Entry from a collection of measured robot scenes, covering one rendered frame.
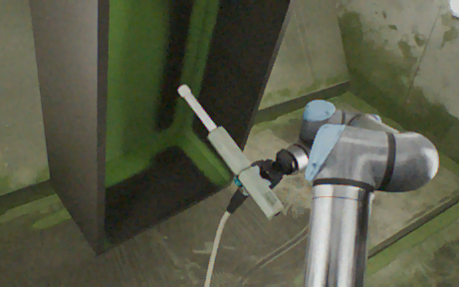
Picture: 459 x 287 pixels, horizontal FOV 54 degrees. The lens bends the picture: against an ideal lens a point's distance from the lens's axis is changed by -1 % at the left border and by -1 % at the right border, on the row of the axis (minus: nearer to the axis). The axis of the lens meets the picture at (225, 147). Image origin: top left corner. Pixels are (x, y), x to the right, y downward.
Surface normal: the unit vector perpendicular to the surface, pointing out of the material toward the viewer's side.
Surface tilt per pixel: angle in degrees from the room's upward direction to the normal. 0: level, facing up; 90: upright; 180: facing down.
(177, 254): 0
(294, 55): 57
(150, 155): 12
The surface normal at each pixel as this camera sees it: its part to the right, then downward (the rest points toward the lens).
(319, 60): 0.51, 0.03
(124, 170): 0.20, -0.66
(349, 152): -0.08, -0.26
